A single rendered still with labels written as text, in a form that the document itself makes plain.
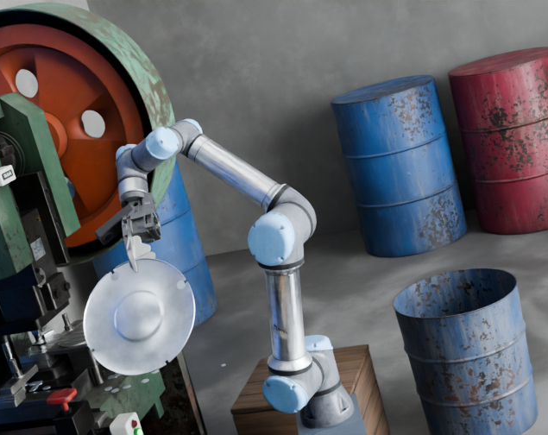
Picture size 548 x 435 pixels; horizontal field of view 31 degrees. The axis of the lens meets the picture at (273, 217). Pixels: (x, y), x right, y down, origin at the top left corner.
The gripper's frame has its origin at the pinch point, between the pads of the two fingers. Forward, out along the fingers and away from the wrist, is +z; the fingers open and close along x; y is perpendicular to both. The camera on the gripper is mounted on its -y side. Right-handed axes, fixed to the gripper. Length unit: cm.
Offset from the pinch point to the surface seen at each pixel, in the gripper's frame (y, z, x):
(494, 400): 84, 18, 107
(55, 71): -23, -85, 17
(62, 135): -27, -70, 30
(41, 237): -34, -33, 26
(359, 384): 43, 6, 97
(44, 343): -43, -10, 47
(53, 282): -32.2, -19.0, 29.2
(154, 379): -16, 0, 68
